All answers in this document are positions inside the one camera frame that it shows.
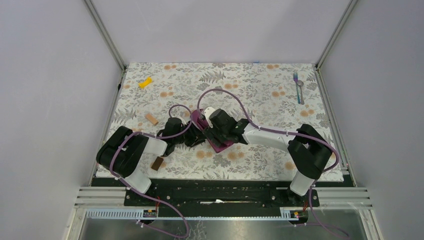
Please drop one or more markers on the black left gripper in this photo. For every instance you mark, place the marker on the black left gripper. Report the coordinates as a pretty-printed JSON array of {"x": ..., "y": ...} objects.
[{"x": 196, "y": 136}]

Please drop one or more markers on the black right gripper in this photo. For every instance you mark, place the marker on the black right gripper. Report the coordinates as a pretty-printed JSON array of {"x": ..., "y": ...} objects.
[{"x": 211, "y": 132}]

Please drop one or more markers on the purple cloth napkin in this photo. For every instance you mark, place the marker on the purple cloth napkin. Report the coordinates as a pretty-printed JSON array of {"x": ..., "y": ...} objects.
[{"x": 201, "y": 123}]

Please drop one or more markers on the silver spoon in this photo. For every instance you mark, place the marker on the silver spoon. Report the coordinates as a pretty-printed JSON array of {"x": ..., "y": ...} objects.
[{"x": 300, "y": 85}]

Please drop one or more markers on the iridescent fork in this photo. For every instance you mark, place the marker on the iridescent fork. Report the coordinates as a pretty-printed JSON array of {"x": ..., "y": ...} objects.
[{"x": 295, "y": 79}]

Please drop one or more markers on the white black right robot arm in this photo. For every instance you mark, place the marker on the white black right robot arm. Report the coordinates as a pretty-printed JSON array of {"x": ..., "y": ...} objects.
[{"x": 308, "y": 150}]

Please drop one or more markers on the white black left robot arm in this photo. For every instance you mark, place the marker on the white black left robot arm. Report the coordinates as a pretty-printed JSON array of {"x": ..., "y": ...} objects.
[{"x": 124, "y": 149}]

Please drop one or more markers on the brown rectangular block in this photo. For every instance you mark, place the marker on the brown rectangular block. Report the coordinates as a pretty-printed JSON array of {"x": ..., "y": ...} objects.
[{"x": 157, "y": 163}]

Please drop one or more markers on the floral patterned table mat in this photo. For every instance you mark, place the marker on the floral patterned table mat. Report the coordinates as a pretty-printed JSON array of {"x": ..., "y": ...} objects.
[{"x": 263, "y": 93}]

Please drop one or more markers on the yellow plastic block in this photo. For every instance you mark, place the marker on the yellow plastic block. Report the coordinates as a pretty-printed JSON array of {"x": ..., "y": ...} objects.
[{"x": 145, "y": 83}]

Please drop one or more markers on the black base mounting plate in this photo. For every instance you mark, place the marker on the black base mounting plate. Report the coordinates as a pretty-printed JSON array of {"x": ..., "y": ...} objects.
[{"x": 221, "y": 198}]

